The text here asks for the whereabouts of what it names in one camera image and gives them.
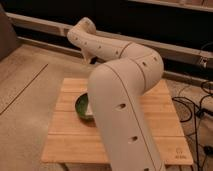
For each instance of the white bottle in bowl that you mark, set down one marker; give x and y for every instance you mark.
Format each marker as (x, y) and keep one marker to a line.
(89, 111)

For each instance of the green bowl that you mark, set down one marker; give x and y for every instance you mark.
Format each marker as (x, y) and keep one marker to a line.
(81, 107)

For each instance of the wooden table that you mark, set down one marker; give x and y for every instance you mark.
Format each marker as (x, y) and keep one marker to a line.
(71, 140)

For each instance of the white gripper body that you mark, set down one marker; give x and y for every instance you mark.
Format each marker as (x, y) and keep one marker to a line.
(87, 58)

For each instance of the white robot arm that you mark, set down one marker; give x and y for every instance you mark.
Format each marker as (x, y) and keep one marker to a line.
(114, 91)

